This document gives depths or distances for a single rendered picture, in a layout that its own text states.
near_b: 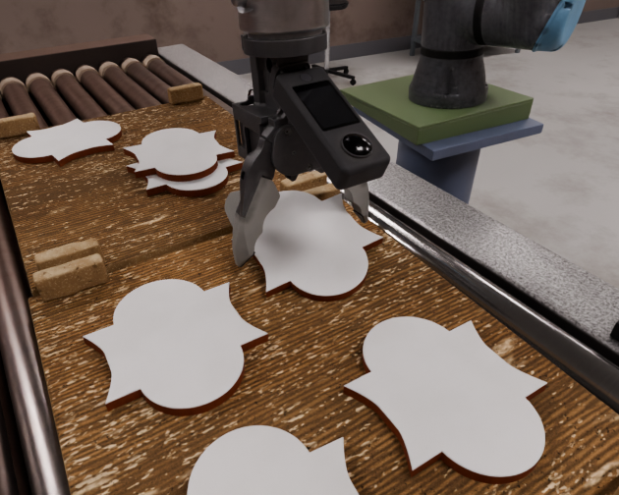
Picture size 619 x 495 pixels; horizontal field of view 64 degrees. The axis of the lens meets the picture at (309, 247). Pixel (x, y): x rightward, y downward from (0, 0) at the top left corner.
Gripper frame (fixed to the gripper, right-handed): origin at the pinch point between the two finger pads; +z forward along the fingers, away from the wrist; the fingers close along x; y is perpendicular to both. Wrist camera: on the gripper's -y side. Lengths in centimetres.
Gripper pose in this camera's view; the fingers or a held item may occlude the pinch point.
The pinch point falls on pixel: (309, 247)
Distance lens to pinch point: 50.3
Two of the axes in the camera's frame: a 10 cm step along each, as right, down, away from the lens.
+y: -5.2, -4.2, 7.4
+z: 0.5, 8.5, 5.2
